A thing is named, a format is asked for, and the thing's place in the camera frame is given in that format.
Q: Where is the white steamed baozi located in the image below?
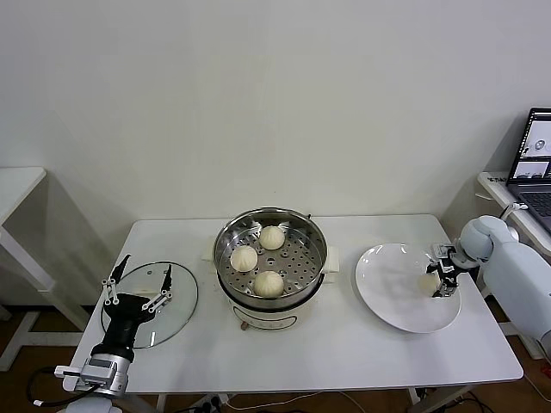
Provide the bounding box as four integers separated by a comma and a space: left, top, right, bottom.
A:
230, 245, 259, 274
253, 270, 285, 299
418, 274, 443, 296
259, 225, 286, 251

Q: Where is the dark open laptop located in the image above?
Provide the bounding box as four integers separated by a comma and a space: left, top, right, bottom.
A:
505, 107, 551, 229

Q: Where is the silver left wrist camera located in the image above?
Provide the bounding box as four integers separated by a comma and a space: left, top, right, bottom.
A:
54, 354, 117, 384

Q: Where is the black cable with white plug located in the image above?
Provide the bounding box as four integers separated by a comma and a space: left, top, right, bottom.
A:
498, 201, 529, 221

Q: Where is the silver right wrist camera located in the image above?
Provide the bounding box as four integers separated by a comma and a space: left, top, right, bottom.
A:
431, 243, 457, 262

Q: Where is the round glass pot lid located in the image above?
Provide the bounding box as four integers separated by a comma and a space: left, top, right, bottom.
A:
100, 260, 200, 349

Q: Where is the black camera cable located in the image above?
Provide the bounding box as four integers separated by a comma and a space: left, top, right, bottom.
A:
28, 372, 87, 408

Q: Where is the white power strip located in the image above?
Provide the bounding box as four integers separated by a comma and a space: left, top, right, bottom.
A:
195, 394, 229, 410

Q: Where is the white round plate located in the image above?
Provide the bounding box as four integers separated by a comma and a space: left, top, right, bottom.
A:
355, 243, 462, 334

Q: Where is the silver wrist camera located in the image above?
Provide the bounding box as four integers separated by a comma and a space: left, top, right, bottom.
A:
431, 243, 457, 262
54, 354, 117, 384

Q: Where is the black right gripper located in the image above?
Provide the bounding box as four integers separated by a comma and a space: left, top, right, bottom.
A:
424, 256, 460, 299

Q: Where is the stainless steel steamer basket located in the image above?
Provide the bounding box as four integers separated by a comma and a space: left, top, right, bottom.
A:
201, 207, 341, 303

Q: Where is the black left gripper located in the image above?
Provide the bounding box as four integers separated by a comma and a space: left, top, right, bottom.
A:
102, 254, 173, 358

